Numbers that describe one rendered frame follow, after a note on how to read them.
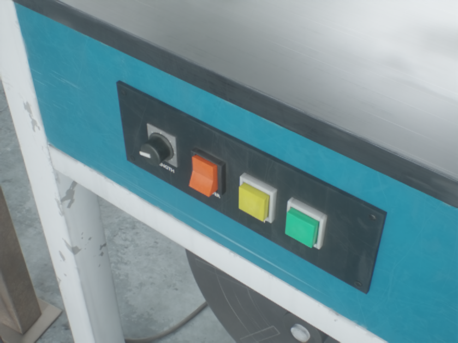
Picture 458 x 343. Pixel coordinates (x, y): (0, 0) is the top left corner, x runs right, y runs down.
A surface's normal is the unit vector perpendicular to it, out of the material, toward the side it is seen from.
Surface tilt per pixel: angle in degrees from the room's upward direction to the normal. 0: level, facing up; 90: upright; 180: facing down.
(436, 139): 0
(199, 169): 89
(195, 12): 0
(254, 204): 90
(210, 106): 90
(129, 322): 0
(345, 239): 90
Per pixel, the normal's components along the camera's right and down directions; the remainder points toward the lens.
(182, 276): 0.00, -0.73
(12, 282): 0.87, 0.34
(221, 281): -0.61, 0.55
